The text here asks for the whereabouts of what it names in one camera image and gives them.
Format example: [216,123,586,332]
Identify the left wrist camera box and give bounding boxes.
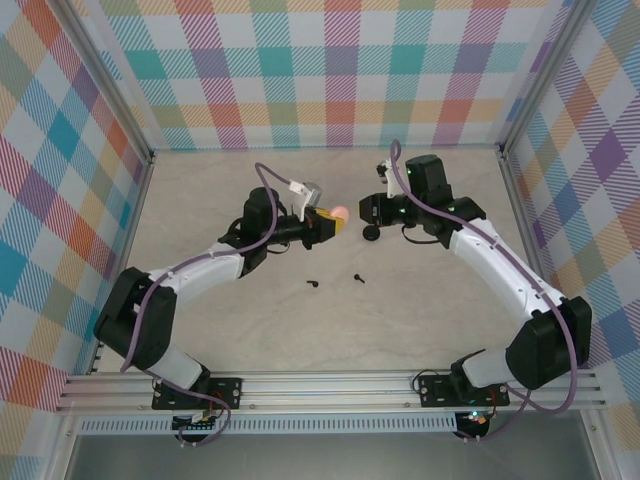
[288,180,324,224]

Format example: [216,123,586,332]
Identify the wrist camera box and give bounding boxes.
[374,158,402,199]
[288,180,324,224]

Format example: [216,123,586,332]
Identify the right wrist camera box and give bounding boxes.
[374,158,402,199]

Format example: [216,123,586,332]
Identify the aluminium side rail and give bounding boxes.
[85,152,157,376]
[498,149,565,307]

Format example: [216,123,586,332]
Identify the long aluminium mounting rail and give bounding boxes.
[54,368,607,414]

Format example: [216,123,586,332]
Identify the aluminium corner post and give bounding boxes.
[497,0,601,161]
[59,0,156,166]

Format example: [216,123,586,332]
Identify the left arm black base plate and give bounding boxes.
[151,377,244,412]

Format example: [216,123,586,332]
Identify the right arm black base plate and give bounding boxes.
[417,374,512,409]

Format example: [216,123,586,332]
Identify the slotted grey cable duct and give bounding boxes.
[77,416,459,436]

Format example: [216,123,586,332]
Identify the small controller board with wires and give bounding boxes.
[457,409,494,434]
[172,407,222,433]

